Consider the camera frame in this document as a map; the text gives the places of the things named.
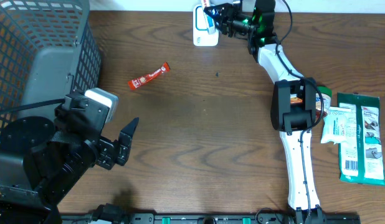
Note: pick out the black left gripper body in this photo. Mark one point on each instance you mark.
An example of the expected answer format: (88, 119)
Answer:
(109, 155)

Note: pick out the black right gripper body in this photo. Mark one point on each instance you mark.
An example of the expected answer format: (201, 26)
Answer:
(239, 22)

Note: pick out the white Panadol medicine box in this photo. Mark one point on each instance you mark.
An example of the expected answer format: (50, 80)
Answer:
(209, 21)

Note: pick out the red snack stick sachet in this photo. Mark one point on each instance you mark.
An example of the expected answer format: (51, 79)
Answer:
(137, 82)

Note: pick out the orange small carton box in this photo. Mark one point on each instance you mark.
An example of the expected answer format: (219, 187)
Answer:
(295, 100)

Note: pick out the green lid glass jar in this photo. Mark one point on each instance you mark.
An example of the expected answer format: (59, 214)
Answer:
(325, 105)

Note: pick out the teal white tissue pack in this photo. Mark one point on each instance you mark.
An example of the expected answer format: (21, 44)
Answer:
(335, 124)

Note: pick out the green white wipes packet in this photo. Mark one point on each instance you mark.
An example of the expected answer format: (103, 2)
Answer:
(361, 156)

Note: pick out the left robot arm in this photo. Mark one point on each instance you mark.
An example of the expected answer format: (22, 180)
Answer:
(42, 159)

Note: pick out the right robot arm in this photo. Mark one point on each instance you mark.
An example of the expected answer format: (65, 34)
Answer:
(293, 112)

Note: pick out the white barcode scanner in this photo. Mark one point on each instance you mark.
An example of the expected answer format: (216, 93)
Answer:
(201, 38)

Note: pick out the grey plastic mesh basket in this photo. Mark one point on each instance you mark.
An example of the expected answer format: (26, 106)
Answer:
(47, 51)

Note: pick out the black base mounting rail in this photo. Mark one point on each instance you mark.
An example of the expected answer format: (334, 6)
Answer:
(115, 215)

